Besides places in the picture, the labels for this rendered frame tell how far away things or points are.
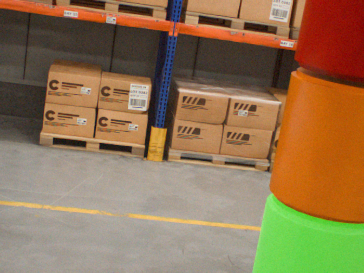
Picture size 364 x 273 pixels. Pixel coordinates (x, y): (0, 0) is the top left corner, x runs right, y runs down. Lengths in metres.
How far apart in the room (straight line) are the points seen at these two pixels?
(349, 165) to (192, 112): 7.70
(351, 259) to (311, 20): 0.09
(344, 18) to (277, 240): 0.09
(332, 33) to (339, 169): 0.05
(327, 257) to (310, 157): 0.04
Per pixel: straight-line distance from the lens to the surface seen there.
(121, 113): 7.98
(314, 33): 0.27
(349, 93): 0.26
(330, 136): 0.27
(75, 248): 5.53
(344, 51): 0.26
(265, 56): 9.39
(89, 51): 9.14
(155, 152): 7.96
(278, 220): 0.28
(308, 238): 0.28
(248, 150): 8.19
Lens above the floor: 2.31
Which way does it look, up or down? 14 degrees down
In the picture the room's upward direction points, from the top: 9 degrees clockwise
